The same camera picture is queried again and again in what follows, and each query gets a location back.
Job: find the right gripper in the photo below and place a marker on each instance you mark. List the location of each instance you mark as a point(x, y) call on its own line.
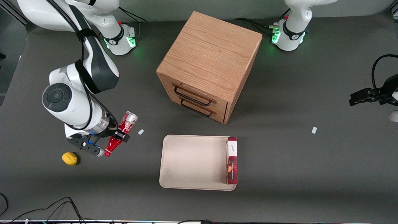
point(112, 131)

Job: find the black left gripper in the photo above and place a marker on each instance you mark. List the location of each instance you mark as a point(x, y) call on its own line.
point(389, 88)

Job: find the red coke bottle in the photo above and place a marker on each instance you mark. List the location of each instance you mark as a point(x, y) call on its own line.
point(126, 124)

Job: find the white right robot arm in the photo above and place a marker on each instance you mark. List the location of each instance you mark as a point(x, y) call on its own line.
point(74, 102)

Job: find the beige plastic tray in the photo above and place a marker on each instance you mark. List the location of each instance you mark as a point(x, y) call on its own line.
point(192, 161)

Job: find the yellow lemon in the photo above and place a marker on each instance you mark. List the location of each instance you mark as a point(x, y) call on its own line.
point(69, 158)

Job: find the wooden drawer front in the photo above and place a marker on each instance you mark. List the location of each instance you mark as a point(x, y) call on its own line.
point(217, 107)
point(219, 116)

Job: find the red cookie box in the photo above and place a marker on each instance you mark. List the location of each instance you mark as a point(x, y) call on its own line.
point(232, 161)

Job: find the wooden drawer cabinet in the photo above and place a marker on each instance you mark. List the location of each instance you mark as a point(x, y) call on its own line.
point(211, 53)

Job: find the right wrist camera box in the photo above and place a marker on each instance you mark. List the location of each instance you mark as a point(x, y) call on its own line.
point(85, 146)

